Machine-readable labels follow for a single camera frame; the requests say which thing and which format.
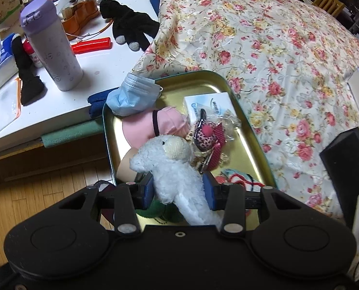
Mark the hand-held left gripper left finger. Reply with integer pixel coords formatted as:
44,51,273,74
57,172,155,238

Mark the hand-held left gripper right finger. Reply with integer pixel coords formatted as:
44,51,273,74
202,172,302,238

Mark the green knitted item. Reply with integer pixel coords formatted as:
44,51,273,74
135,201,187,225

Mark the beige soft ball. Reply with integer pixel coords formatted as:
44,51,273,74
117,148,144,185

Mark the white plush toy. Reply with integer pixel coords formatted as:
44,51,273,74
129,134,224,226

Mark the teal red knitted item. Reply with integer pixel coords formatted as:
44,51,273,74
217,169,266,192

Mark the red mesh pouch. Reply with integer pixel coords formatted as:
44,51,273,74
204,124,229,170

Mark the pink leopard print pouch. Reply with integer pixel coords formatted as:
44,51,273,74
193,109,228,153

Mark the pink cloth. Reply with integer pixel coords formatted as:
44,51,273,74
121,106,190,152

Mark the white tissue pack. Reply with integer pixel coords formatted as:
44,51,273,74
184,92,232,125

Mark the blue face mask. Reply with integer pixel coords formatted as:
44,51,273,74
106,72,164,117

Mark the teal tin tray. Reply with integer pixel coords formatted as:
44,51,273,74
102,70,278,227

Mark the green foam edge guard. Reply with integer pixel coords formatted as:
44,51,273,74
41,120,106,149

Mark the dark blue cloth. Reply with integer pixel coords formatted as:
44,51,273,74
87,87,119,119

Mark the red utility knife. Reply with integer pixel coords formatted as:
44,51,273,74
71,37,112,55

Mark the orange stick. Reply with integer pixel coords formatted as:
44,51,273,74
15,77,23,118

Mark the black sock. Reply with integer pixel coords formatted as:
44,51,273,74
11,35,45,106

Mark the purple thermos bottle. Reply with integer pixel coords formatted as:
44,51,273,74
19,0,84,92

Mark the floral bedspread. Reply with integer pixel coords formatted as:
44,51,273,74
131,0,359,221

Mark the black glove with grey fingertips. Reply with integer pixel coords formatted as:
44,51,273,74
99,0,160,52

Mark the small red cap bottle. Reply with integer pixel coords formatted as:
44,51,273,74
23,39,44,68

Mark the wooden heart-shaped box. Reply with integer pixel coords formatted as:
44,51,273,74
60,0,101,40

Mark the blue white tissue box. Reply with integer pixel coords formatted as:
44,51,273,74
0,32,20,89

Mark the wooden chair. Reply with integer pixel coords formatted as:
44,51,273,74
312,0,346,17

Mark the black hair tie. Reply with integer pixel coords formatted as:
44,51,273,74
152,110,162,136

